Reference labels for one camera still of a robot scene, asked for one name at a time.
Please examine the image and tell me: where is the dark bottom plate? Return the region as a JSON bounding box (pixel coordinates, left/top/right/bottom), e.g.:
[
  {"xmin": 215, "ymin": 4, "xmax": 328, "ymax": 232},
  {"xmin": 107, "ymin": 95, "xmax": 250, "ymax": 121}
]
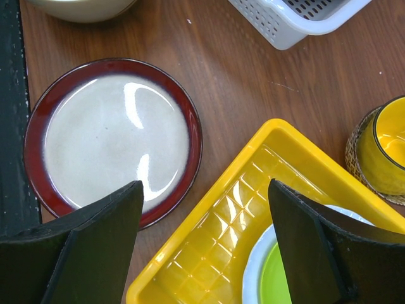
[{"xmin": 24, "ymin": 58, "xmax": 203, "ymax": 229}]

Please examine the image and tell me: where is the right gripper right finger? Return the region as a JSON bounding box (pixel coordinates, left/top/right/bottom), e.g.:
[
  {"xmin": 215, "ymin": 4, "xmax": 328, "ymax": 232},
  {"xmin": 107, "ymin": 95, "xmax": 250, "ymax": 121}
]
[{"xmin": 268, "ymin": 179, "xmax": 404, "ymax": 303}]

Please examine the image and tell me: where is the white plastic basket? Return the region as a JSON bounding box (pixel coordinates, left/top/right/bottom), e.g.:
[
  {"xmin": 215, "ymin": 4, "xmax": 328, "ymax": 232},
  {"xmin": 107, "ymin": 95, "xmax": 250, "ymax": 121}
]
[{"xmin": 230, "ymin": 0, "xmax": 370, "ymax": 50}]

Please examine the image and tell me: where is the woven coaster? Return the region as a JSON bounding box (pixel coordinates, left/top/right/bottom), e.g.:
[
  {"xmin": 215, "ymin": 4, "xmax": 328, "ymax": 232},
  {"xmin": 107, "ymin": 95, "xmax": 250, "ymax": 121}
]
[{"xmin": 345, "ymin": 106, "xmax": 404, "ymax": 206}]

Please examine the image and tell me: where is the yellow plastic tray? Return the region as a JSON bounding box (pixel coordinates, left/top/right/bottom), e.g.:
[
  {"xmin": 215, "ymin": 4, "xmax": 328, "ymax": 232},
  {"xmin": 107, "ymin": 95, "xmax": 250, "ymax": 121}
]
[{"xmin": 126, "ymin": 118, "xmax": 404, "ymax": 303}]

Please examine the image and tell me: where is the white ceramic bowl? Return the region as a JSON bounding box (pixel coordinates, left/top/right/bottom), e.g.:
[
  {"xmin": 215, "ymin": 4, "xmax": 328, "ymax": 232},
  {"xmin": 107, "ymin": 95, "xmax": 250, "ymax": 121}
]
[{"xmin": 28, "ymin": 0, "xmax": 136, "ymax": 23}]

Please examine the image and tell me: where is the yellow mug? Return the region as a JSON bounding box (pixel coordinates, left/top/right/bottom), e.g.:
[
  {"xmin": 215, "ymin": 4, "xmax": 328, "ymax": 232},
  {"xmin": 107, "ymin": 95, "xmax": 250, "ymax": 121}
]
[{"xmin": 357, "ymin": 96, "xmax": 404, "ymax": 196}]

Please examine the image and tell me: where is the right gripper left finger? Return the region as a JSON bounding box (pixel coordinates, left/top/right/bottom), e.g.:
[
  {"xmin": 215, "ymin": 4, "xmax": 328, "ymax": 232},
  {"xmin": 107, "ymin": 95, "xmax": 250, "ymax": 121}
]
[{"xmin": 1, "ymin": 181, "xmax": 144, "ymax": 303}]

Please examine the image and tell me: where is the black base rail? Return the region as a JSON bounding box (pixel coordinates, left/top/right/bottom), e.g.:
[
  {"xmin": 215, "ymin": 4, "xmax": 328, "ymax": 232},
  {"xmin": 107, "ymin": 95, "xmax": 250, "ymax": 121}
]
[{"xmin": 1, "ymin": 1, "xmax": 42, "ymax": 236}]

